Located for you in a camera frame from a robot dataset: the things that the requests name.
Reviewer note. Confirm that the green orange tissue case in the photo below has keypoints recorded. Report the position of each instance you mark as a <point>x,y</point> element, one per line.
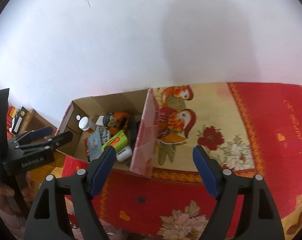
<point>118,142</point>

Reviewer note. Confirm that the red lighter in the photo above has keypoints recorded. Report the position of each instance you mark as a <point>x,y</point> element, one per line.
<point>86,145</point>

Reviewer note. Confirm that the white charger cube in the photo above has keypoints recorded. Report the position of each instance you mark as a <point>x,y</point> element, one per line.
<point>100,122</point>

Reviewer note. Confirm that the white round jar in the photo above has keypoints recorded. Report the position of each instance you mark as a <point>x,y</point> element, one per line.
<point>86,124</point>

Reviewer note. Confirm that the wooden bedside shelf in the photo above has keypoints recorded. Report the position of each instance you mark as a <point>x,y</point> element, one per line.
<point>15,121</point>

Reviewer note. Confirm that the person's left hand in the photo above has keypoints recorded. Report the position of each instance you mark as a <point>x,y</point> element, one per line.
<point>7,193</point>

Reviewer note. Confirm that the orange digital timer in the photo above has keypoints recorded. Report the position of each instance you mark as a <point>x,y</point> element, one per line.
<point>122,120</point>

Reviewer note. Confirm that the blue ID card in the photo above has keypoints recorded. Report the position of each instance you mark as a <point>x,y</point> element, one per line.
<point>94,145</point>

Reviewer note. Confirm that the red floral bed blanket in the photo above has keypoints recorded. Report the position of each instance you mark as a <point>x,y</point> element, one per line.
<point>249,128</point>

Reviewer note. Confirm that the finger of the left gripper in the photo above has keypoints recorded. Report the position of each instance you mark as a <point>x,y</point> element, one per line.
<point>47,144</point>
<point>30,136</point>

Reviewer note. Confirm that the white earbuds case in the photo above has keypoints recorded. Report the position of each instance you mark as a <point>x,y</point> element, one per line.
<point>124,154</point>

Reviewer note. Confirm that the pink patterned cardboard box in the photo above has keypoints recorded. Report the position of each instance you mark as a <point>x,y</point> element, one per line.
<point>134,114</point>

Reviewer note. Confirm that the monkey figurine toy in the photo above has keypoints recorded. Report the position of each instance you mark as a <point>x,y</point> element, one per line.
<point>109,120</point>

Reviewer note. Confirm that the white remote control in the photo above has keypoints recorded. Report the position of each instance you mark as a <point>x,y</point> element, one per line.
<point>104,134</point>

